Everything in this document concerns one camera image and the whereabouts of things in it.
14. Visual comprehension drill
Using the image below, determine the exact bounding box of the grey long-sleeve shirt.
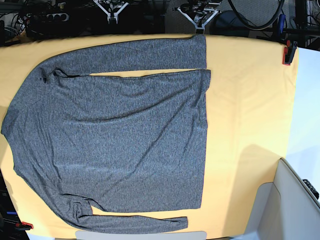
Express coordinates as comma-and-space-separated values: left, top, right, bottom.
1, 35, 211, 234

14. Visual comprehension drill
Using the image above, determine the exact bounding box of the yellow table cloth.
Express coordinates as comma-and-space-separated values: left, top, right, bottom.
0, 34, 300, 239

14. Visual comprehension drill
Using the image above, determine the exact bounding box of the grey plate at table edge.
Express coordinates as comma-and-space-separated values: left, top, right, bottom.
75, 230, 207, 240

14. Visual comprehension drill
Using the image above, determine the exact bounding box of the red black clamp right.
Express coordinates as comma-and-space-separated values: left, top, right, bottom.
282, 40, 298, 66

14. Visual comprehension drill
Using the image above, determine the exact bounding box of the red black clamp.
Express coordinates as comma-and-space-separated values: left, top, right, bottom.
282, 40, 298, 66
14, 222, 34, 231

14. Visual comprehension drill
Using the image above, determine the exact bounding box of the white cardboard box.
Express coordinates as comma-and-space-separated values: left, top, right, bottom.
243, 158, 320, 240

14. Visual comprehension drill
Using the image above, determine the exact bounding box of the black remote on box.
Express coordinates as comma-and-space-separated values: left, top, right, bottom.
302, 179, 320, 200

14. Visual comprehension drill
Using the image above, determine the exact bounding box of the red black clamp left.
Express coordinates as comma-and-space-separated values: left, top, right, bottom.
14, 222, 34, 231

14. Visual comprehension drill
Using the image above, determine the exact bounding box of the white camera bracket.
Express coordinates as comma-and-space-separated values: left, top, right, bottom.
93, 0, 130, 24
174, 1, 221, 34

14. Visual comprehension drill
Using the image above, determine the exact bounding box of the blue handled tool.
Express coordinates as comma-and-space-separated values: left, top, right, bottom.
276, 14, 286, 36

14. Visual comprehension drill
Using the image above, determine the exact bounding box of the black cable loop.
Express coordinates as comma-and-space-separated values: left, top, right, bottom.
226, 0, 286, 30

